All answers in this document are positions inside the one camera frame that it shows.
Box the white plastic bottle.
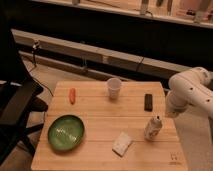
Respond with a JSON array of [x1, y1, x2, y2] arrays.
[[144, 116, 162, 141]]

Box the white paper cup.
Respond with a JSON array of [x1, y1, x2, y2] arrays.
[[107, 78, 122, 99]]

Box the orange carrot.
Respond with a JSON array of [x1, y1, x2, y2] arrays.
[[69, 88, 76, 105]]

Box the black rectangular block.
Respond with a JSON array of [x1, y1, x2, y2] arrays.
[[144, 94, 153, 112]]

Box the beige sponge block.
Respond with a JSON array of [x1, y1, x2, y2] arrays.
[[112, 132, 132, 156]]

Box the green round plate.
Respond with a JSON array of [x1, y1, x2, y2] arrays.
[[47, 115, 85, 152]]

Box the black office chair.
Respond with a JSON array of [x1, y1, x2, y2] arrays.
[[0, 20, 48, 166]]

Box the black cable on floor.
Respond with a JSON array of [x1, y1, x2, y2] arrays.
[[20, 40, 54, 98]]

